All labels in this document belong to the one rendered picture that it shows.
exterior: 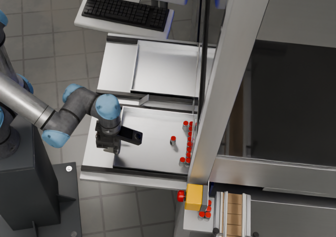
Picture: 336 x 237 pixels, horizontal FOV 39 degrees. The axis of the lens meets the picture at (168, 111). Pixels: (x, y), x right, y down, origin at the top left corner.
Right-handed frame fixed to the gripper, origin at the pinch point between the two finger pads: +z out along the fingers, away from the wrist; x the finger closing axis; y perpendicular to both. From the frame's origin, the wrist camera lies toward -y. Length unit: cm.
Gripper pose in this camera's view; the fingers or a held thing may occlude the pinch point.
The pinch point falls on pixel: (118, 151)
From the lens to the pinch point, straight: 182.9
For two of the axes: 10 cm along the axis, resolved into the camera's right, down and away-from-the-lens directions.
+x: -0.9, 8.6, -5.0
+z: -0.5, 5.0, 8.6
